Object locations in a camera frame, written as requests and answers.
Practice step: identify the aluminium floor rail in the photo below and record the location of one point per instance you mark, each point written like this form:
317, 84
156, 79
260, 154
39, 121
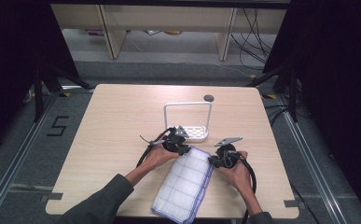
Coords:
16, 158
312, 168

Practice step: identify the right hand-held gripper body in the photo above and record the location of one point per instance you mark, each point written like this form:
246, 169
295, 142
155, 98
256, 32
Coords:
228, 157

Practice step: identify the white drying rack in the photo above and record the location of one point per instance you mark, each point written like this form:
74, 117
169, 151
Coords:
197, 132

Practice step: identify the black metal stand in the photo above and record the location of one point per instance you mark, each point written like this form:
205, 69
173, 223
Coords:
293, 93
38, 93

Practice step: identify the white cloth with purple edge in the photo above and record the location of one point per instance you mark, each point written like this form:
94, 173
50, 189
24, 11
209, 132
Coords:
184, 183

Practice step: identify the light wooden desk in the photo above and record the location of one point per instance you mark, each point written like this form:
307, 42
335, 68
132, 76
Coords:
169, 18

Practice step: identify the black curtain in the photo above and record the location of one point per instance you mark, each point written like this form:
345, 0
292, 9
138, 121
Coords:
340, 77
10, 62

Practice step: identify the person's right hand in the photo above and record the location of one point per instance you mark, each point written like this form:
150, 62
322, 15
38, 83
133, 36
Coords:
238, 175

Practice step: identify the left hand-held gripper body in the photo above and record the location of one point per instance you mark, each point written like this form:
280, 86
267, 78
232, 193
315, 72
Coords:
174, 142

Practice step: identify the person's left hand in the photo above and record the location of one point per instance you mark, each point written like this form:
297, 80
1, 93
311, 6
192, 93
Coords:
158, 157

